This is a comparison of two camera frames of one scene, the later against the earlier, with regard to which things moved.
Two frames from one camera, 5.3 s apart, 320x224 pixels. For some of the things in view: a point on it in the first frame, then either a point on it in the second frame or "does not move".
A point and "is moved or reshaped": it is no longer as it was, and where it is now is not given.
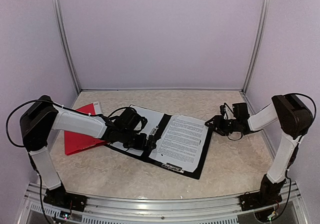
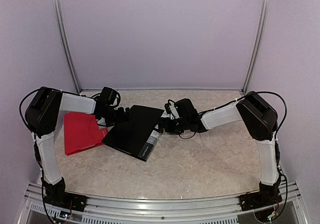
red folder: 76,142 does not move
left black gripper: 141,145 to 128,115
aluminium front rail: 292,209 does not move
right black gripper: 218,123 to 167,128
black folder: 159,130 is moved or reshaped
